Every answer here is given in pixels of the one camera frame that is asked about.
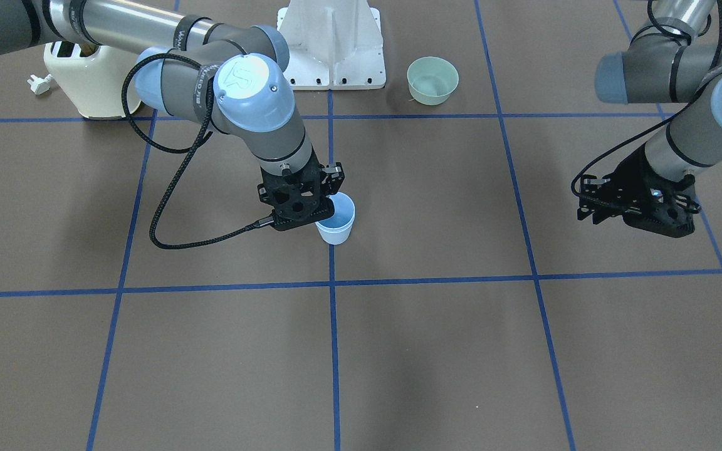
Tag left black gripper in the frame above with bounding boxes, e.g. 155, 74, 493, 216
577, 147, 694, 224

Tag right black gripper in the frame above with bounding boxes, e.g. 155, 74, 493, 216
279, 150, 345, 196

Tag light blue cup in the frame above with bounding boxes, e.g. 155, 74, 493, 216
315, 192, 356, 246

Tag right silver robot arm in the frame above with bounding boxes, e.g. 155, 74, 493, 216
0, 1, 344, 216

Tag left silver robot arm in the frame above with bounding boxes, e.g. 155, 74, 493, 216
570, 1, 722, 237

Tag green plastic bowl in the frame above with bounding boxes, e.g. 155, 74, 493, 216
406, 56, 459, 106

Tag cream toaster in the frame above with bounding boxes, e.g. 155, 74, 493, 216
43, 42, 138, 120

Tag white toaster plug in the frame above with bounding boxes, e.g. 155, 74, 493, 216
28, 74, 54, 95

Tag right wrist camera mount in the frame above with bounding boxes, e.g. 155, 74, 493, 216
258, 170, 333, 232

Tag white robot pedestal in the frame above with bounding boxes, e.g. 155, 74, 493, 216
277, 1, 387, 91

